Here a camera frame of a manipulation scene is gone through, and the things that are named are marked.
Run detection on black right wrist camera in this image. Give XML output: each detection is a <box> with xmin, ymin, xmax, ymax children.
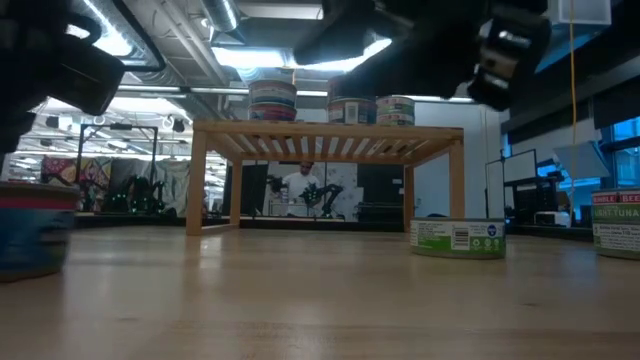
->
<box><xmin>467</xmin><ymin>4</ymin><xmax>554</xmax><ymax>112</ymax></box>

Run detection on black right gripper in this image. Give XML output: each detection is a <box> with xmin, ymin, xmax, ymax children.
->
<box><xmin>293</xmin><ymin>0</ymin><xmax>494</xmax><ymax>99</ymax></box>

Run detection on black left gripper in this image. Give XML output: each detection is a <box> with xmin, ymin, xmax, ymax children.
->
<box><xmin>0</xmin><ymin>0</ymin><xmax>101</xmax><ymax>155</ymax></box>

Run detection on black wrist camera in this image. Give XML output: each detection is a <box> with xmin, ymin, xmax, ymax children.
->
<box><xmin>47</xmin><ymin>32</ymin><xmax>127</xmax><ymax>117</ymax></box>
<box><xmin>467</xmin><ymin>4</ymin><xmax>554</xmax><ymax>112</ymax></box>

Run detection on person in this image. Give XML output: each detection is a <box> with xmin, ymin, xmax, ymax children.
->
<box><xmin>280</xmin><ymin>160</ymin><xmax>324</xmax><ymax>219</ymax></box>

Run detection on black cabinet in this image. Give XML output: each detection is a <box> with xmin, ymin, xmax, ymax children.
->
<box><xmin>357</xmin><ymin>163</ymin><xmax>405</xmax><ymax>224</ymax></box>

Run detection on white hanging sheet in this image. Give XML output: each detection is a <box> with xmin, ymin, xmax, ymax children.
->
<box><xmin>149</xmin><ymin>158</ymin><xmax>194</xmax><ymax>217</ymax></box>

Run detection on black metal rig frame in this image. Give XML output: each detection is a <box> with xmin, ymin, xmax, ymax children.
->
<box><xmin>74</xmin><ymin>122</ymin><xmax>160</xmax><ymax>214</ymax></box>

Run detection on white desktop device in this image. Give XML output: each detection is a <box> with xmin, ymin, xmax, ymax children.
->
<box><xmin>533</xmin><ymin>209</ymin><xmax>571</xmax><ymax>229</ymax></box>

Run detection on silver ventilation duct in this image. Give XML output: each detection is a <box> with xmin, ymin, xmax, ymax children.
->
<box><xmin>199</xmin><ymin>0</ymin><xmax>241</xmax><ymax>34</ymax></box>
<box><xmin>119</xmin><ymin>29</ymin><xmax>221</xmax><ymax>119</ymax></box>

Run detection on black aluminium table frame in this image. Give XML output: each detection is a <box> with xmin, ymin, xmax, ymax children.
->
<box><xmin>69</xmin><ymin>209</ymin><xmax>596</xmax><ymax>244</ymax></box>

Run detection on colourful painted panel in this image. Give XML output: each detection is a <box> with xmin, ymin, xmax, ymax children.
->
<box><xmin>39</xmin><ymin>155</ymin><xmax>114</xmax><ymax>211</ymax></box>

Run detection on grey angled panel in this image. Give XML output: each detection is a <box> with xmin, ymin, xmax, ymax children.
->
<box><xmin>552</xmin><ymin>140</ymin><xmax>612</xmax><ymax>181</ymax></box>

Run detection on white board on stand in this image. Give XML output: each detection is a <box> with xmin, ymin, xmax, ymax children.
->
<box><xmin>484</xmin><ymin>148</ymin><xmax>539</xmax><ymax>220</ymax></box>

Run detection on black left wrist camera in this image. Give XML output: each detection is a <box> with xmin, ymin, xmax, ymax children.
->
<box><xmin>47</xmin><ymin>32</ymin><xmax>127</xmax><ymax>117</ymax></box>

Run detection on green label tuna can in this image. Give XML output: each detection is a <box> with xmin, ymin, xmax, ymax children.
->
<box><xmin>590</xmin><ymin>188</ymin><xmax>640</xmax><ymax>226</ymax></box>
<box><xmin>592</xmin><ymin>222</ymin><xmax>640</xmax><ymax>261</ymax></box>
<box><xmin>377</xmin><ymin>112</ymin><xmax>416</xmax><ymax>127</ymax></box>
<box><xmin>409</xmin><ymin>217</ymin><xmax>507</xmax><ymax>260</ymax></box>
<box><xmin>375</xmin><ymin>95</ymin><xmax>416</xmax><ymax>115</ymax></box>

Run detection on wooden slatted shelf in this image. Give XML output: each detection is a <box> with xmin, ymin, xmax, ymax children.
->
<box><xmin>185</xmin><ymin>119</ymin><xmax>466</xmax><ymax>236</ymax></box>

